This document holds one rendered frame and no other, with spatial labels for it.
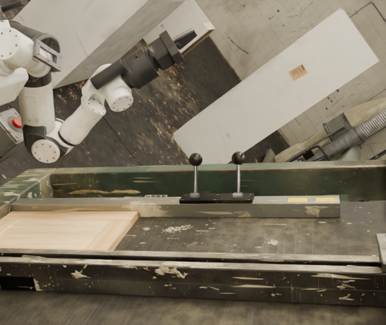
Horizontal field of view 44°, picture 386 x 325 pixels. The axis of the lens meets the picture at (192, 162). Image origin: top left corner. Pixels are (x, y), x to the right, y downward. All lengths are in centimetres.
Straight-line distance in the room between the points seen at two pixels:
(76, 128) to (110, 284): 50
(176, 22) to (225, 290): 530
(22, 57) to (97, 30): 252
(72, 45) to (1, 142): 200
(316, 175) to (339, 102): 774
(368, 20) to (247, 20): 210
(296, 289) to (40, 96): 81
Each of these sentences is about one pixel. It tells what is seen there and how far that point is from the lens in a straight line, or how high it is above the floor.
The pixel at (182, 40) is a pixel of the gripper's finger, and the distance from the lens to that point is 128.
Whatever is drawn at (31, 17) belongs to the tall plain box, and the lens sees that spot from 377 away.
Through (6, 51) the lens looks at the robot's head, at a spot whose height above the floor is 142.
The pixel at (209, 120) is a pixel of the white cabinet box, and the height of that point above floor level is 44.
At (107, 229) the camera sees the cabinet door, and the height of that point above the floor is 120.
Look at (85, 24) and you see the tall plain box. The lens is 356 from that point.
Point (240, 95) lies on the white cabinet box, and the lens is 478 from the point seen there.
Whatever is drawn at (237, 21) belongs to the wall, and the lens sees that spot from 919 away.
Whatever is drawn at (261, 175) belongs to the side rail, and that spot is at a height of 151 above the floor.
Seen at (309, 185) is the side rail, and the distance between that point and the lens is 150.
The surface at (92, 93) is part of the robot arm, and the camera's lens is 134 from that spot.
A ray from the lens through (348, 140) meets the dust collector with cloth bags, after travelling 658.
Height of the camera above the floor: 193
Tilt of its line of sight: 22 degrees down
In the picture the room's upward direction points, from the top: 55 degrees clockwise
